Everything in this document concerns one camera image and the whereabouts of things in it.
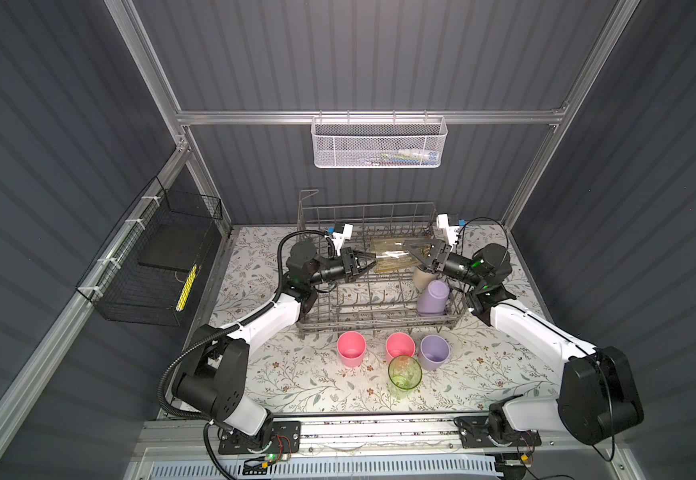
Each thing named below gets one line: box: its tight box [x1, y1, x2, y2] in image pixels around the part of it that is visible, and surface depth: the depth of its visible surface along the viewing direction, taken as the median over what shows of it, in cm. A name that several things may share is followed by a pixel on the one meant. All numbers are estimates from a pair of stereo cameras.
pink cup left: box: [337, 331, 366, 368], surface depth 88 cm
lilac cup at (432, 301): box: [417, 280, 450, 317], surface depth 84 cm
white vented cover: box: [148, 458, 503, 480], surface depth 71 cm
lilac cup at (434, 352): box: [418, 334, 451, 371], surface depth 82 cm
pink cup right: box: [385, 332, 416, 365], surface depth 87 cm
